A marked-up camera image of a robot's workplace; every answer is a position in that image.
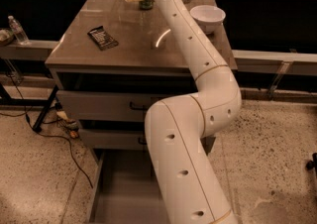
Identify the white ceramic bowl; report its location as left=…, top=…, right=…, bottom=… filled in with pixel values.
left=190, top=5, right=226, bottom=34

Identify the grey open bottom drawer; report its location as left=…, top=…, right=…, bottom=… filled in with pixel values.
left=85, top=150, right=169, bottom=224

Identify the black table leg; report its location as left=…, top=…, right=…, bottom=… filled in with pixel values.
left=32, top=86, right=58, bottom=133

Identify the clear plastic water bottle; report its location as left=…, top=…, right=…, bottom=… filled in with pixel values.
left=8, top=15, right=30, bottom=45

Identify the black floor cable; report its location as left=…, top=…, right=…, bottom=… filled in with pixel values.
left=0, top=68, right=94, bottom=189

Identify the dark snack wrapper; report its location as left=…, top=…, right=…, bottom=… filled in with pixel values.
left=87, top=26, right=119, bottom=51

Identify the power strip on floor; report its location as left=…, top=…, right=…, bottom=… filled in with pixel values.
left=56, top=111, right=79, bottom=139

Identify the grey top drawer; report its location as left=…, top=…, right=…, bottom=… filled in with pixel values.
left=56, top=90, right=163, bottom=122

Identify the grey middle drawer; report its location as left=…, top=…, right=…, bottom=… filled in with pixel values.
left=78, top=128, right=217, bottom=154

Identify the green drink can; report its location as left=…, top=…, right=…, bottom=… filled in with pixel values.
left=139, top=0, right=154, bottom=10

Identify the black chair caster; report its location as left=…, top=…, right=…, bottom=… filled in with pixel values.
left=305, top=153, right=317, bottom=175

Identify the round dish at left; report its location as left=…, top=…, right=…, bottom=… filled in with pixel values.
left=0, top=29, right=14, bottom=47

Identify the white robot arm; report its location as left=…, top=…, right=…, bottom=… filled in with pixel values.
left=125, top=0, right=242, bottom=224

